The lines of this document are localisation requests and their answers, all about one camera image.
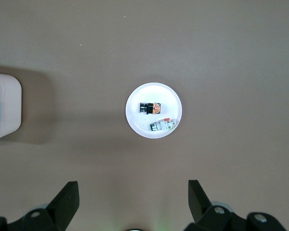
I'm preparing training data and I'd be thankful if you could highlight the white lidded box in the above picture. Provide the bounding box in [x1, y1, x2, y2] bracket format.
[0, 71, 23, 149]

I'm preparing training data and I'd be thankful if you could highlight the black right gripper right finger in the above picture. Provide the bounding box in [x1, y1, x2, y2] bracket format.
[185, 180, 233, 231]

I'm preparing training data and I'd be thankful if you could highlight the pink round plate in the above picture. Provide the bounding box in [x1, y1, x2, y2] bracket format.
[125, 82, 183, 139]

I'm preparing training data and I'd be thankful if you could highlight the black orange push-button switch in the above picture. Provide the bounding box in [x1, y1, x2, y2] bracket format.
[139, 102, 162, 115]

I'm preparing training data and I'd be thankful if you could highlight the white green push-button switch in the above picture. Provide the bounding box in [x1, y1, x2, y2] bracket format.
[149, 117, 178, 132]

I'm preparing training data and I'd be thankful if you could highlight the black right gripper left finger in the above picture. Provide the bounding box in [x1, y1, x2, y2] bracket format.
[19, 180, 80, 231]

